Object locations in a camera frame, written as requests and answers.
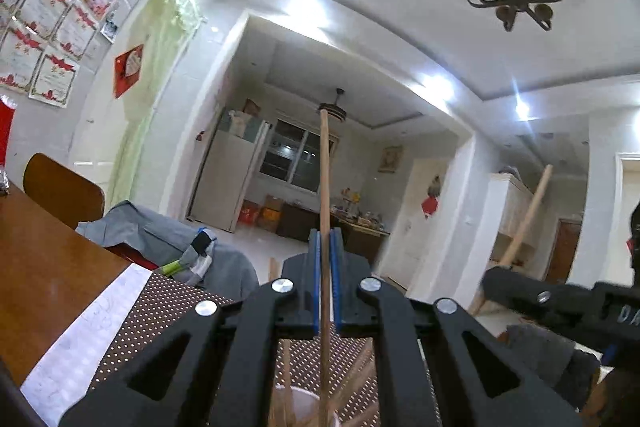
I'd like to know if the orange box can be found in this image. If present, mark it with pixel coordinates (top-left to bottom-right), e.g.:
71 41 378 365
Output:
257 209 281 233

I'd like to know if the red diamond wall decoration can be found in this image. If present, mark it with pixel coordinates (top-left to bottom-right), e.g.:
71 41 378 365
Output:
114 44 145 98

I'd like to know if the single wooden chopstick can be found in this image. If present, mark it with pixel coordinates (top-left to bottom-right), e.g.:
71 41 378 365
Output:
470 164 554 317
318 106 333 427

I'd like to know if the white cabinet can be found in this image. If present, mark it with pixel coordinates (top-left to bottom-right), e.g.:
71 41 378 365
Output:
487 172 543 268

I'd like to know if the dark wooden desk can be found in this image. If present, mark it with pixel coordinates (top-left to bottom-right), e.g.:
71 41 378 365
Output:
276 202 391 263

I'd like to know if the group of bottles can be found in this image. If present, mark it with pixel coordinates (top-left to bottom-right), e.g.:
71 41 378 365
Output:
332 189 388 233

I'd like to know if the small red bag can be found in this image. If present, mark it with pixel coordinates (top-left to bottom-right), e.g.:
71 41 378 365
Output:
0 102 16 168

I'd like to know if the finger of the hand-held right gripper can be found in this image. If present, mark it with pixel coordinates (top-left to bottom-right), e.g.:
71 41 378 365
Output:
481 266 608 333

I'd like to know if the silver refrigerator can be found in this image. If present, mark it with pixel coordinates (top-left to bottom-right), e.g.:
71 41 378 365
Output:
190 109 271 233

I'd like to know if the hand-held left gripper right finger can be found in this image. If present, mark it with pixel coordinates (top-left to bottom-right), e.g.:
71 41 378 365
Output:
330 227 583 427

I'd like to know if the green curtain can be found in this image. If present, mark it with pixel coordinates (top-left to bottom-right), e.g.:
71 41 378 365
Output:
107 0 206 208

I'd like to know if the window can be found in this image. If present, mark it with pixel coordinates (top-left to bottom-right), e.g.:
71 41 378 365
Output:
257 118 341 196

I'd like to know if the brown wooden door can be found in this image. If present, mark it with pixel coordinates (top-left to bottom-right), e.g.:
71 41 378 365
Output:
545 219 583 285

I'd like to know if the grey jacket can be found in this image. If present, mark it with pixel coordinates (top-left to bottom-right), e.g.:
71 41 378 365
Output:
75 200 261 290

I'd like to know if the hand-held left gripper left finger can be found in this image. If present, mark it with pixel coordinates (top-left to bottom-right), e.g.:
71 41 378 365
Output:
60 229 321 427

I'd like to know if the small framed picture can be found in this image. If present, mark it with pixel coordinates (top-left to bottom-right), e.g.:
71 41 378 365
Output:
378 145 403 174

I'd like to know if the bunch of wooden chopsticks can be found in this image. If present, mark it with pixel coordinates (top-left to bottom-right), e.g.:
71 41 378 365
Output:
267 257 378 427

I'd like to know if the red hanging door decoration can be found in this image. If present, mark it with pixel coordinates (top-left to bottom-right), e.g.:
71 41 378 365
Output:
421 176 442 219

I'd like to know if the wooden chair back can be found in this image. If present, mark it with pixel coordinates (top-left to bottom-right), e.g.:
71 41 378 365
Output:
23 153 106 230

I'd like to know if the brown dotted table mat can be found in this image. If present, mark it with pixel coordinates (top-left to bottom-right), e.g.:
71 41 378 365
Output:
90 271 443 427

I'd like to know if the wall of award certificates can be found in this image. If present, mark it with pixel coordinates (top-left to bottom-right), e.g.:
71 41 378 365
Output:
0 0 168 108

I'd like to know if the white paper sheet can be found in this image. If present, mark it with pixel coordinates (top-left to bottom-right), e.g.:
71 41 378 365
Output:
20 264 153 425

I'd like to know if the ceiling fan lamp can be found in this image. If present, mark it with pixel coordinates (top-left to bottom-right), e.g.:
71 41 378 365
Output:
317 88 348 124

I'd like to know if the white door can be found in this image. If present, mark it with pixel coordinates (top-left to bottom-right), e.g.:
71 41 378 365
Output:
387 157 451 293

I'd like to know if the red box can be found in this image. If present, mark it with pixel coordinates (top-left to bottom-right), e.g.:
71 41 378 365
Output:
237 201 261 225

